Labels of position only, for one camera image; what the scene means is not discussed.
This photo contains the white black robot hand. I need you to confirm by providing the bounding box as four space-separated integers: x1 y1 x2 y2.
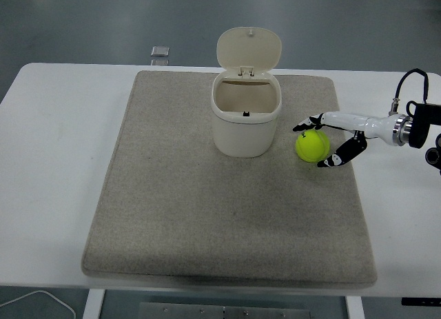
292 111 398 169

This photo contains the yellow-green tennis ball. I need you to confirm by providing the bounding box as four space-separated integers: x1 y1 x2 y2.
295 130 331 163

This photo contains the cream lidded bin box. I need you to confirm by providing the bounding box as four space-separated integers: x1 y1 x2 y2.
210 27 283 158

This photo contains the black table control panel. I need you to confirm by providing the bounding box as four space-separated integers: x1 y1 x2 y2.
401 297 441 307

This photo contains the white table leg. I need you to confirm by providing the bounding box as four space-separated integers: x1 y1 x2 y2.
82 288 106 319
344 295 366 319

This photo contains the beige fabric mat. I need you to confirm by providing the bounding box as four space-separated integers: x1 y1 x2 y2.
81 70 379 288

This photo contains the grey metal plate with screws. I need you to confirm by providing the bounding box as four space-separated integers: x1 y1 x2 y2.
138 301 311 319

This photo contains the white cable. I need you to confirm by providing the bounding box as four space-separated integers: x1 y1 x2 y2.
0 289 76 319

